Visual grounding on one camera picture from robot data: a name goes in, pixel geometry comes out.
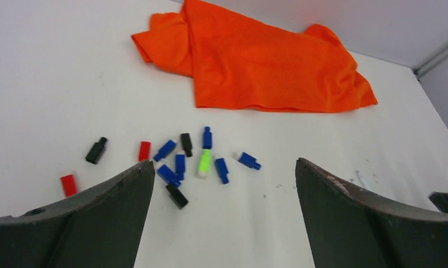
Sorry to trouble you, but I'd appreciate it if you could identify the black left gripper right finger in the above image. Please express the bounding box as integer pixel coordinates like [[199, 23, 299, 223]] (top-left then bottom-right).
[[295, 158, 448, 267]]

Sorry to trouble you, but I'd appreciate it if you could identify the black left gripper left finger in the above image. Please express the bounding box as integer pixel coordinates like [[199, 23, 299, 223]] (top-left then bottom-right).
[[0, 161, 155, 267]]

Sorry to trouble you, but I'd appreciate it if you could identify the blue pen cap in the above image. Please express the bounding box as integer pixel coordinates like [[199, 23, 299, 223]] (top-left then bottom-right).
[[153, 139, 177, 162]]

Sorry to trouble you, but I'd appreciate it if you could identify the orange cloth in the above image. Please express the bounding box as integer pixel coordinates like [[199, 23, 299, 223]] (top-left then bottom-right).
[[131, 1, 378, 113]]

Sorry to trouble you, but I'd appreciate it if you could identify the red pen cap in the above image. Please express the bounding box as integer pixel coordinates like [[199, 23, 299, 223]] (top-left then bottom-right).
[[137, 141, 151, 162]]

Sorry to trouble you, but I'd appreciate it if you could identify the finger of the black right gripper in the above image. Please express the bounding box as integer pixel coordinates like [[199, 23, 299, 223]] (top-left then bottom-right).
[[428, 192, 448, 213]]

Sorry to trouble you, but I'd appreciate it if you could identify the green pen cap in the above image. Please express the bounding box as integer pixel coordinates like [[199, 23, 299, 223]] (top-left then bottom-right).
[[197, 149, 211, 179]]

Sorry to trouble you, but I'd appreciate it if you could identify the black pen cap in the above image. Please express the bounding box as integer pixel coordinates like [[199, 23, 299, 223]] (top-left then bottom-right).
[[180, 133, 193, 157]]

